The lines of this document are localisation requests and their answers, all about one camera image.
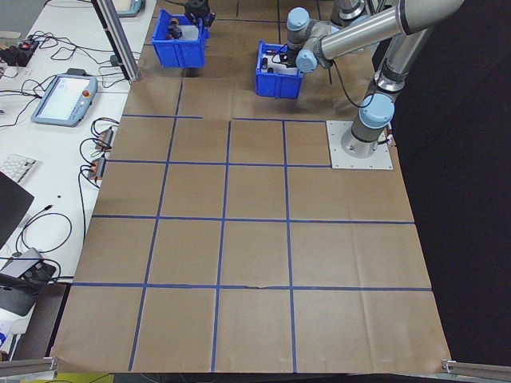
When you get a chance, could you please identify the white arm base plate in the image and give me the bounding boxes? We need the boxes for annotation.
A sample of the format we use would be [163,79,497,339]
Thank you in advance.
[325,120,394,171]

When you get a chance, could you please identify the grey teach pendant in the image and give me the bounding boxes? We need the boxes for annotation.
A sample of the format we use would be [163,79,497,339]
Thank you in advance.
[30,73,99,128]

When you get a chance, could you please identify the small white foam pad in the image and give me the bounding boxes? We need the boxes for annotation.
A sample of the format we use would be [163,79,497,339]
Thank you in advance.
[268,59,301,77]

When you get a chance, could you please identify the blue bin with push buttons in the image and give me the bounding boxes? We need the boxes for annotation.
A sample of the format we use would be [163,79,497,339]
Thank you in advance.
[150,8,211,69]

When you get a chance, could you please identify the black frame cover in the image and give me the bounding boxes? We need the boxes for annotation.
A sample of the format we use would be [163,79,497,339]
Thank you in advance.
[393,0,511,383]

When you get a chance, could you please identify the blue bin with battery box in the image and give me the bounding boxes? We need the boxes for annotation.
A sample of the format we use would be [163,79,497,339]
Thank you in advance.
[254,38,306,100]

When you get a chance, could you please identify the black red electronics board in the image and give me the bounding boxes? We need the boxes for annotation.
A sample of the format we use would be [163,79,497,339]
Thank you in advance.
[0,33,42,67]

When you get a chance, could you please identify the black looped cable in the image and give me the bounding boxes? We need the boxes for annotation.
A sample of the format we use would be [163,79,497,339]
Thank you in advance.
[14,203,73,257]

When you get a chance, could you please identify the black laptop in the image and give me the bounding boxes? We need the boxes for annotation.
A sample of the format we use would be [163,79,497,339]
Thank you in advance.
[0,171,35,251]

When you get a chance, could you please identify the grey docking hub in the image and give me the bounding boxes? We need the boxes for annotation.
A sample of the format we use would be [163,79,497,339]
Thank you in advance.
[0,247,57,281]

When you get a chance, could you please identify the brown black usb adapter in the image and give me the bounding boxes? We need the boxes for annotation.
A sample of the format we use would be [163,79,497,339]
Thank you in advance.
[95,127,116,151]
[89,156,109,179]

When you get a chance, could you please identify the white keyboard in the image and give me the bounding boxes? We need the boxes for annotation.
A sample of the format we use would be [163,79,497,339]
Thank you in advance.
[0,152,43,187]

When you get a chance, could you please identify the teal grey device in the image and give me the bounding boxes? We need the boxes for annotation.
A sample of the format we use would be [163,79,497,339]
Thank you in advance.
[117,0,147,18]

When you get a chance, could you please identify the aluminium profile bar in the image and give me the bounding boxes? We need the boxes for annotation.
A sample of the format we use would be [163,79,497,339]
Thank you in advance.
[440,358,511,378]
[0,355,59,374]

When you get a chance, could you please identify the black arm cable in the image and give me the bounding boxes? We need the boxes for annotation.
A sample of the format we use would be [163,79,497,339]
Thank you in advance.
[329,62,378,109]

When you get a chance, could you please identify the white side table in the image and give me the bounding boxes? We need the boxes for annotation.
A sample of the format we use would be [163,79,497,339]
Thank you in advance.
[0,0,159,360]

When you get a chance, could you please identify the large white foam pad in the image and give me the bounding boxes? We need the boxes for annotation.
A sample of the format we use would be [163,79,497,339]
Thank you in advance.
[176,24,203,41]

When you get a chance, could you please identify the tall aluminium frame post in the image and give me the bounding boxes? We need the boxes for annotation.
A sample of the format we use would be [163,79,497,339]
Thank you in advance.
[92,0,142,83]

